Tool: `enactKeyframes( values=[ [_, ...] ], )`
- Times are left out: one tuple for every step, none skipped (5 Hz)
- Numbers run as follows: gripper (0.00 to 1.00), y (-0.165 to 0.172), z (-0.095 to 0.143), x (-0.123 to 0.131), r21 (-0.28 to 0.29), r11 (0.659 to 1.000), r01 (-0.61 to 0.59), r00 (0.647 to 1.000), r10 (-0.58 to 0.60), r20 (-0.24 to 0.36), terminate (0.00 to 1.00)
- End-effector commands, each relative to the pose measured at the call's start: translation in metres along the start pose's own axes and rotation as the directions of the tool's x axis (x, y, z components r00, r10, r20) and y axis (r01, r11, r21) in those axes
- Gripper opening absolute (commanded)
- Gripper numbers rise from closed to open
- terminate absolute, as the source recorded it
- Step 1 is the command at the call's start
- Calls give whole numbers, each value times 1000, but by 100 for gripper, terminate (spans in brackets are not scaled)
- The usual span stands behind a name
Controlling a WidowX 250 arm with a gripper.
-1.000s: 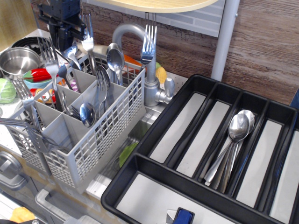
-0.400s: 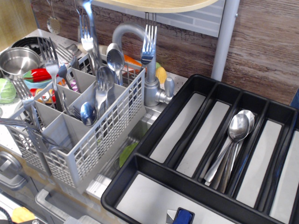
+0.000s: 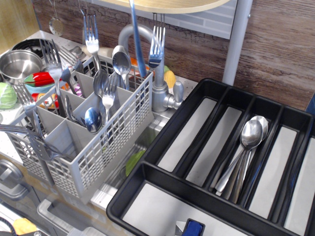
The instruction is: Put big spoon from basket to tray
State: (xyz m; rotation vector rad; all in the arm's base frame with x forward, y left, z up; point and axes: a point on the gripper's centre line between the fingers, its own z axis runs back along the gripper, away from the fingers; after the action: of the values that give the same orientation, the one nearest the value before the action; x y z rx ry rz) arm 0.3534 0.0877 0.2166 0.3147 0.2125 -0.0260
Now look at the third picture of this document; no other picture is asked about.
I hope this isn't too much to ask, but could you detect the steel spoon rear right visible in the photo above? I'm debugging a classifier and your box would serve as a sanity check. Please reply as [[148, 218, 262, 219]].
[[112, 45, 131, 90]]

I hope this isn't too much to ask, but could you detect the blue object bottom edge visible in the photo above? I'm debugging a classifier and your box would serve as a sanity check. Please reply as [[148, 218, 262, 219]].
[[175, 218, 205, 236]]

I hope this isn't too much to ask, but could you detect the black cutlery tray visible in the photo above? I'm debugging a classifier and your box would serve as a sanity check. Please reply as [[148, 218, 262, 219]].
[[106, 79, 315, 236]]

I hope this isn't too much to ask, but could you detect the steel fork far left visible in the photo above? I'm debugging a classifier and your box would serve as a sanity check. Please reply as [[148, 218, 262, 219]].
[[12, 83, 44, 138]]

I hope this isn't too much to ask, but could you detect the tall steel fork rear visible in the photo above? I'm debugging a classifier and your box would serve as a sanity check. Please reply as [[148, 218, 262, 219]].
[[84, 15, 101, 71]]

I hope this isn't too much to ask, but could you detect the steel fork left tall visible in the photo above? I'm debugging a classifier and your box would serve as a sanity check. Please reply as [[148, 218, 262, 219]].
[[39, 39, 66, 118]]

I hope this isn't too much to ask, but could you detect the black stove burner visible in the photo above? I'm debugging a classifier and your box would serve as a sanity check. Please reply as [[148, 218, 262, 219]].
[[11, 39, 54, 59]]

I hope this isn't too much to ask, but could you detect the steel fork lying front left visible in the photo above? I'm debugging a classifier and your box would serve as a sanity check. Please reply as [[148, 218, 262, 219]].
[[0, 124, 72, 162]]

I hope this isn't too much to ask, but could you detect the steel fork centre compartment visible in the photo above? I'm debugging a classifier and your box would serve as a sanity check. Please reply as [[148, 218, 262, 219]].
[[102, 72, 118, 124]]

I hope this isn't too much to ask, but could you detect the small dark spoon in basket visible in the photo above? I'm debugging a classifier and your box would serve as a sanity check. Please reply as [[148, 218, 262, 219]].
[[61, 67, 77, 95]]

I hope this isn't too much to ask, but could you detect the steel fork by faucet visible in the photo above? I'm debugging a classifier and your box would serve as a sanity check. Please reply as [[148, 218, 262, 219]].
[[148, 26, 165, 69]]

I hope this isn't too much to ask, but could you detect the grey plastic cutlery basket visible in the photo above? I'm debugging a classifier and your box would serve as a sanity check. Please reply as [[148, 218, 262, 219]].
[[9, 66, 154, 203]]

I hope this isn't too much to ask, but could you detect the big steel spoon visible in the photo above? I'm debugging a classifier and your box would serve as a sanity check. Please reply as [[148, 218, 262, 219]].
[[129, 0, 147, 78]]

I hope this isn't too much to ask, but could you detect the grey toy faucet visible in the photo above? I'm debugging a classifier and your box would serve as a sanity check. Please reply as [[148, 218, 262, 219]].
[[118, 24, 184, 112]]

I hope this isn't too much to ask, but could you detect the top steel spoon in tray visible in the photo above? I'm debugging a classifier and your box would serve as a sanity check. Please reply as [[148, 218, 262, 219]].
[[215, 120, 263, 193]]

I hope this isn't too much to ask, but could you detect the grey metal pole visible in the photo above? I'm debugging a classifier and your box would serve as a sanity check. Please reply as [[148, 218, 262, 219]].
[[222, 0, 253, 86]]

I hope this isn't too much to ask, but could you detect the red toy pepper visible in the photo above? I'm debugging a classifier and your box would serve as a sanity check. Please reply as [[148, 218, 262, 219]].
[[24, 72, 54, 88]]

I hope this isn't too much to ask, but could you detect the green toy cabbage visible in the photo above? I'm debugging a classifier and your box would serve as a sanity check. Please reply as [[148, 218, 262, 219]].
[[0, 82, 17, 109]]

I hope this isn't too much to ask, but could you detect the steel pot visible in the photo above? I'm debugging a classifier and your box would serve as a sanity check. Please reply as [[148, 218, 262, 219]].
[[0, 50, 43, 84]]

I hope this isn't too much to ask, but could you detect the green toy in sink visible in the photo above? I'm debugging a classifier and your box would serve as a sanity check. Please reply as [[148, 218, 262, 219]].
[[125, 150, 146, 176]]

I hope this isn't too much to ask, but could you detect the yellow toy bottom left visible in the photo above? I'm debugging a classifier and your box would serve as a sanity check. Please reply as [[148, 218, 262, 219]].
[[13, 218, 37, 236]]

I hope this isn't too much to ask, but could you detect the orange toy carrot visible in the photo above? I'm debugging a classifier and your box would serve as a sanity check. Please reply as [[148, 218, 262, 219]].
[[130, 58, 150, 76]]

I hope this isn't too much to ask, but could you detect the hanging strainer ladle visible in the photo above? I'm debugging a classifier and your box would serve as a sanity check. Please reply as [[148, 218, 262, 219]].
[[49, 0, 64, 36]]

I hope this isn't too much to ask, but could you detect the yellow toy corn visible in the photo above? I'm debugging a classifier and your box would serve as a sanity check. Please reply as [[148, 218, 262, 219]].
[[164, 65, 176, 89]]

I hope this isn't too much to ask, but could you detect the steel spoon front centre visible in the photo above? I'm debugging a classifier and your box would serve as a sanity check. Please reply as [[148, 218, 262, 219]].
[[85, 107, 103, 134]]

